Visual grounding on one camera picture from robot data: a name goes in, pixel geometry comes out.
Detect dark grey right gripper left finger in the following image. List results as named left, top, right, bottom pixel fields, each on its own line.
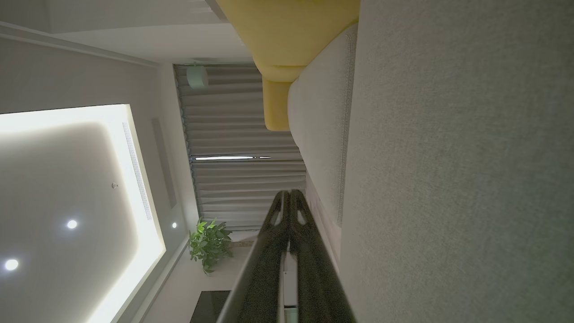
left=217, top=191, right=291, bottom=323

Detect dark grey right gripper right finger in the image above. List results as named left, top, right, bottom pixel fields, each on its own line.
left=290, top=191, right=357, bottom=323

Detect grey media cabinet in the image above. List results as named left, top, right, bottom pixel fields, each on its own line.
left=283, top=257, right=299, bottom=323

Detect black television screen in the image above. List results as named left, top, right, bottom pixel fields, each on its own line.
left=190, top=291, right=231, bottom=323

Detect green leafy house plant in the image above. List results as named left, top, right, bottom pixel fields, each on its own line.
left=188, top=218, right=234, bottom=275

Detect long grey sofa seat cushion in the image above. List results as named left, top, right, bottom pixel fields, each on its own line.
left=287, top=22, right=359, bottom=229

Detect grey pleated curtain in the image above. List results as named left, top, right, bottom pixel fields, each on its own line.
left=174, top=63, right=308, bottom=231

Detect long ceiling air vent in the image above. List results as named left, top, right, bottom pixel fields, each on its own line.
left=122, top=121, right=153, bottom=221

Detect large grey sofa chaise seat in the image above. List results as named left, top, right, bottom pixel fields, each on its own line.
left=339, top=0, right=574, bottom=323

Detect narrow yellow sofa back cushion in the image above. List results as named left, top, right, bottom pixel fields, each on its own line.
left=262, top=77, right=296, bottom=131

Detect floor lamp with pale green shade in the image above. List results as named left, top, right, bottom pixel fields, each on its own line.
left=186, top=63, right=209, bottom=90

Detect wide yellow sofa back cushion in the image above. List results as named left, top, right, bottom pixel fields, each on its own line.
left=215, top=0, right=361, bottom=83

